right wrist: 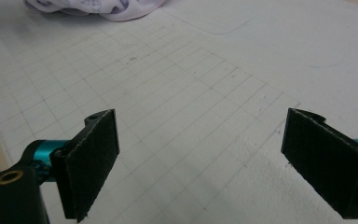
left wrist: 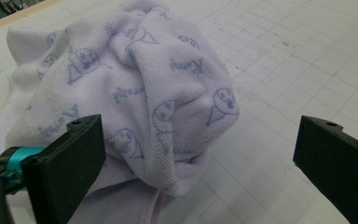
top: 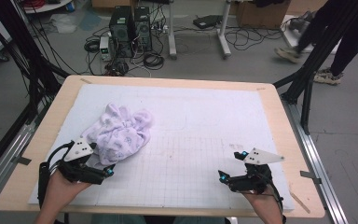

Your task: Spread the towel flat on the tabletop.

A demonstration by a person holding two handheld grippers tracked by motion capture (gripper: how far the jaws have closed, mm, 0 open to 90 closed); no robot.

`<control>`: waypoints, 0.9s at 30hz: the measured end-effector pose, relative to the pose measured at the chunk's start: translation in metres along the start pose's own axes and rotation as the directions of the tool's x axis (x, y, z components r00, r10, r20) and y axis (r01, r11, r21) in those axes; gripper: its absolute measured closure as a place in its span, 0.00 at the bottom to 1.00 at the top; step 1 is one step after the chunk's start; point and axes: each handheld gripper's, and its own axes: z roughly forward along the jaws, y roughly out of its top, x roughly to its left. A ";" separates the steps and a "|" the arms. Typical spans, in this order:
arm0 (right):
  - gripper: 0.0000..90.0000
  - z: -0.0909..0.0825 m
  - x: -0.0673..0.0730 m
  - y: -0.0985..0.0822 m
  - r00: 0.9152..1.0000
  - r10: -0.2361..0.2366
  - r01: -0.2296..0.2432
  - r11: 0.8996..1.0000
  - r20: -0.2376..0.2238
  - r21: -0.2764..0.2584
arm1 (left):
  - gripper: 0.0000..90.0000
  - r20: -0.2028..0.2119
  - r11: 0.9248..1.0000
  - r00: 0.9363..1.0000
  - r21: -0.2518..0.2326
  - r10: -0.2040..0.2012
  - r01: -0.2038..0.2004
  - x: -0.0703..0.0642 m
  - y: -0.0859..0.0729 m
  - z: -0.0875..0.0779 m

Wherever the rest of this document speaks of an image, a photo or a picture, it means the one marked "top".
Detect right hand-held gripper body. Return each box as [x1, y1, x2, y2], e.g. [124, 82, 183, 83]
[228, 147, 285, 195]

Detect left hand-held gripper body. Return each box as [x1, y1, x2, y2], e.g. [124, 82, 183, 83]
[57, 138, 106, 185]

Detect lilac printed towel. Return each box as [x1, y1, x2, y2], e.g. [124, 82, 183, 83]
[81, 102, 154, 171]

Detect person's left hand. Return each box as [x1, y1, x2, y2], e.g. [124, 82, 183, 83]
[48, 171, 91, 203]

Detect person's right hand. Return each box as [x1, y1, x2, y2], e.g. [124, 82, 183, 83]
[241, 189, 283, 216]

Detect grey tape strip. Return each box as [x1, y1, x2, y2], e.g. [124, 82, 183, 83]
[299, 170, 323, 185]

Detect white grid mat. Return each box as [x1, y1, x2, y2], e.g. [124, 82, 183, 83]
[27, 83, 295, 211]

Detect black tape strip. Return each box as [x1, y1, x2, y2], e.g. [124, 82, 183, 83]
[12, 155, 32, 166]

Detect thin wooden stick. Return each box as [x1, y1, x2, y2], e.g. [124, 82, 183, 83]
[288, 190, 311, 214]

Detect white power supply unit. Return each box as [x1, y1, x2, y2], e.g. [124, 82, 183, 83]
[99, 35, 113, 62]

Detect black computer tower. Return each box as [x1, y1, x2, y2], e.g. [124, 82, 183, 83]
[133, 6, 153, 52]
[109, 5, 134, 59]

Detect white floor platform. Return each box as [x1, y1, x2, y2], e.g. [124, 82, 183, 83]
[281, 14, 316, 54]

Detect teal sheet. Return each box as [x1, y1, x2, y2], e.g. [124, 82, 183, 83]
[80, 10, 102, 32]

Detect clear plastic sheet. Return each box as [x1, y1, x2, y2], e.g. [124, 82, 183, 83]
[49, 13, 77, 34]

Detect black flat device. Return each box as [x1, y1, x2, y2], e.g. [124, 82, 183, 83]
[193, 14, 223, 30]

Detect grey headset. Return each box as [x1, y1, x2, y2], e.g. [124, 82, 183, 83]
[288, 10, 315, 35]

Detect cardboard box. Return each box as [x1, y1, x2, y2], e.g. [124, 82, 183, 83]
[236, 0, 290, 30]

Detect white round table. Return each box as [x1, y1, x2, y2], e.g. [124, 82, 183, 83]
[22, 0, 74, 14]

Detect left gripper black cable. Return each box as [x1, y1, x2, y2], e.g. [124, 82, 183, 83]
[36, 140, 76, 209]

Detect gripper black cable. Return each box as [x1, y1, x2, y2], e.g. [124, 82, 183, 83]
[268, 178, 287, 224]
[36, 140, 76, 209]

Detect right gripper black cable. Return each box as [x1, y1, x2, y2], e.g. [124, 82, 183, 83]
[268, 178, 287, 224]

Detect aluminium rail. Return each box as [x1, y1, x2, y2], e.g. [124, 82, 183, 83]
[0, 102, 49, 213]
[281, 99, 351, 224]

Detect black metal frame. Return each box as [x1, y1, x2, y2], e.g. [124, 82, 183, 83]
[0, 0, 71, 125]
[273, 0, 358, 135]

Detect tangled black cable bundle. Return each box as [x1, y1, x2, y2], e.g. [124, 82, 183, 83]
[105, 60, 130, 77]

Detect coiled black cable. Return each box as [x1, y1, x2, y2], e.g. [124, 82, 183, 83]
[143, 52, 166, 71]
[83, 38, 101, 53]

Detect loose black floor cables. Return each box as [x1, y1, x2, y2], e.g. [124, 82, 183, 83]
[225, 27, 283, 50]

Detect white stand frame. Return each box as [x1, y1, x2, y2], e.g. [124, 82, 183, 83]
[167, 0, 232, 60]

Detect red cable coil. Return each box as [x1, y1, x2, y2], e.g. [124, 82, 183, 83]
[22, 0, 46, 8]

